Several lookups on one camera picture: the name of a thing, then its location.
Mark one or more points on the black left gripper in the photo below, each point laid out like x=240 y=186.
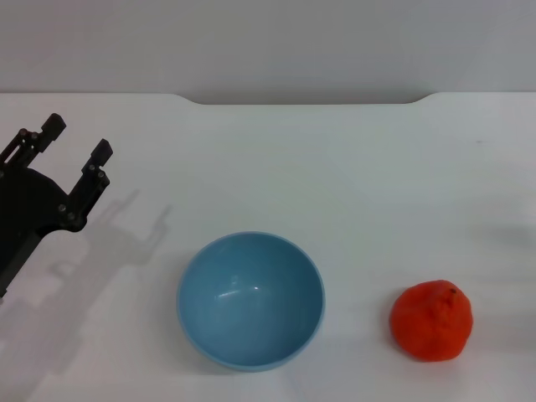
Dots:
x=25 y=209

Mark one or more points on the blue ceramic bowl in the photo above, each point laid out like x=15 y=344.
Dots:
x=251 y=301

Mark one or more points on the orange mandarin fruit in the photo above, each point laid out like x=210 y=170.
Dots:
x=431 y=322

